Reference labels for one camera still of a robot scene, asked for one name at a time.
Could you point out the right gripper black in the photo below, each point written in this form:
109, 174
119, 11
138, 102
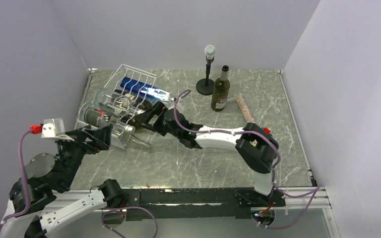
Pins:
157, 109

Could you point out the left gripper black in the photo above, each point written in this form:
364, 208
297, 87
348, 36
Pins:
80, 140

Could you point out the blue square glass bottle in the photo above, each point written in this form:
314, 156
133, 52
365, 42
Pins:
144, 90

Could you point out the wine bottle with cream label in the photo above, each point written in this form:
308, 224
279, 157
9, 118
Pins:
127, 100

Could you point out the olive wine bottle silver neck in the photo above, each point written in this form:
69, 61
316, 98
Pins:
221, 90

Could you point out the dark green wine bottle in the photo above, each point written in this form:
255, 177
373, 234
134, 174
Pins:
138, 119

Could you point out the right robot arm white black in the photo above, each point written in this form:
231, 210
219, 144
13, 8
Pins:
254, 144

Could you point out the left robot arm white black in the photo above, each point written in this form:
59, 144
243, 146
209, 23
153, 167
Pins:
47, 174

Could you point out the black stand with white ball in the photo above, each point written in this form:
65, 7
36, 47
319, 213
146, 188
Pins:
205, 86

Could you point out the small glass jar silver lid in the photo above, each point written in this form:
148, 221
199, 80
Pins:
244, 109

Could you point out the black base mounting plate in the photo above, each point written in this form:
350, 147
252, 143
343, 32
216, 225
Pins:
237, 202

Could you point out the colourful toy block figure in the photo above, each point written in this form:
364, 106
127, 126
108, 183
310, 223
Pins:
266, 130

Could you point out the white wire wine rack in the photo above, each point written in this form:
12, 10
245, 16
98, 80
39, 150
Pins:
113, 83

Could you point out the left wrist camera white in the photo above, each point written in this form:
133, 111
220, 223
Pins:
50, 129

